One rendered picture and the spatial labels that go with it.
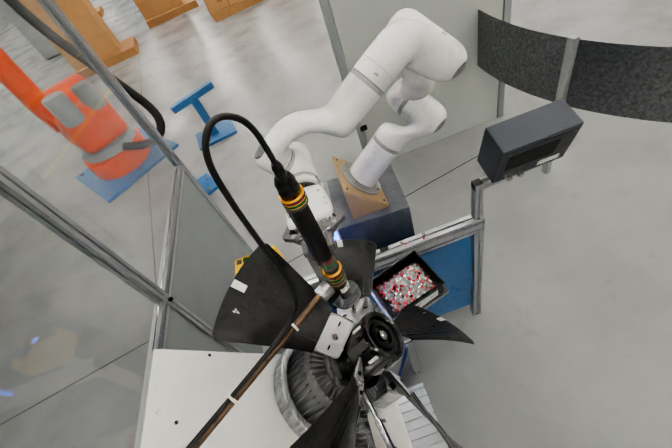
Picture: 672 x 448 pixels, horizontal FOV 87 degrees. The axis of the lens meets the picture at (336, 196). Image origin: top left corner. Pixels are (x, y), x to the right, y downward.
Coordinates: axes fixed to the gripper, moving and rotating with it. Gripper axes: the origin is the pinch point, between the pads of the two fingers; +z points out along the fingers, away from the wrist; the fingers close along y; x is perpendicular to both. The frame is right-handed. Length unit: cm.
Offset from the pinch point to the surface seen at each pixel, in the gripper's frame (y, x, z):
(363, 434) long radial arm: 7.0, -37.7, 23.8
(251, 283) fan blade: 17.6, -7.6, -3.3
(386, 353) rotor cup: -4.4, -25.0, 14.0
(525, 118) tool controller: -70, -23, -37
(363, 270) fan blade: -5.7, -31.3, -11.6
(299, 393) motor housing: 18.7, -33.6, 12.4
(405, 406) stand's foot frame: 1, -140, -3
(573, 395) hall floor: -73, -149, 14
